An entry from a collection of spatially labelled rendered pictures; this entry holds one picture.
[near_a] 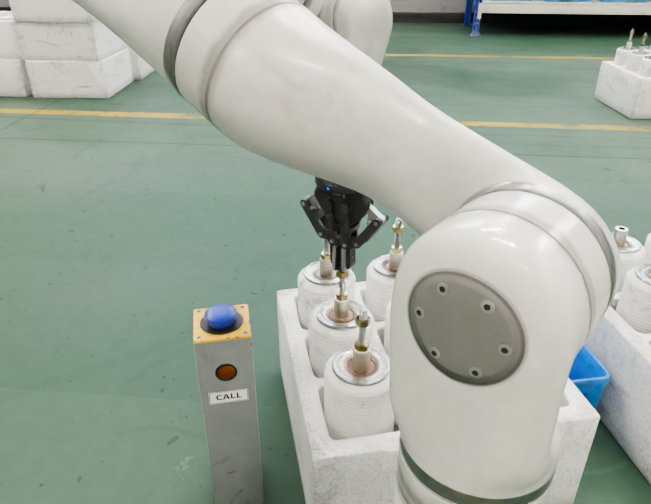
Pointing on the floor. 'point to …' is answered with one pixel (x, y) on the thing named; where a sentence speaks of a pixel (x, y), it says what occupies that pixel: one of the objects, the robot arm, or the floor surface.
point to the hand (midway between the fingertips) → (342, 256)
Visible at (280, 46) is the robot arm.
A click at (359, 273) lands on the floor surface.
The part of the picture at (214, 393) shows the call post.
